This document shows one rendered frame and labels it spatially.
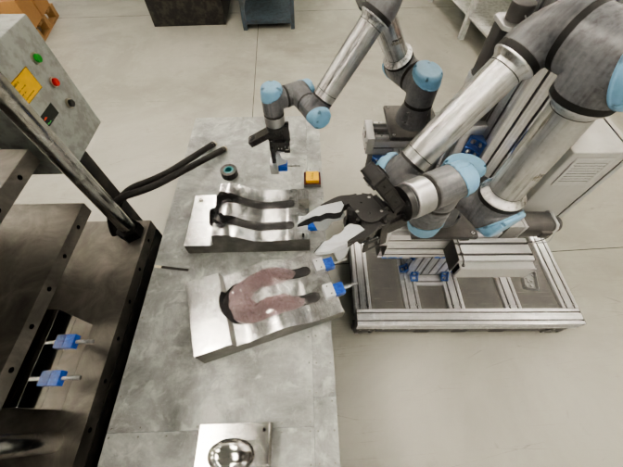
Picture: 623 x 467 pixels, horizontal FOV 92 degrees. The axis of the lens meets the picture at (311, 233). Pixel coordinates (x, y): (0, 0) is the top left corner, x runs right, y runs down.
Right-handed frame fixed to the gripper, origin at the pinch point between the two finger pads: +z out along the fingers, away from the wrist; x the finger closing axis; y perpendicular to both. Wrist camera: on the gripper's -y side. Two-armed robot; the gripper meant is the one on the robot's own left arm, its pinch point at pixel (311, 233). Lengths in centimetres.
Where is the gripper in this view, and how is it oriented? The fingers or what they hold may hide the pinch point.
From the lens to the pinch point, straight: 51.5
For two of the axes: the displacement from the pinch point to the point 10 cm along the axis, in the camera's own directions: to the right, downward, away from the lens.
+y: 0.6, 6.3, 7.7
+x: -4.4, -6.8, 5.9
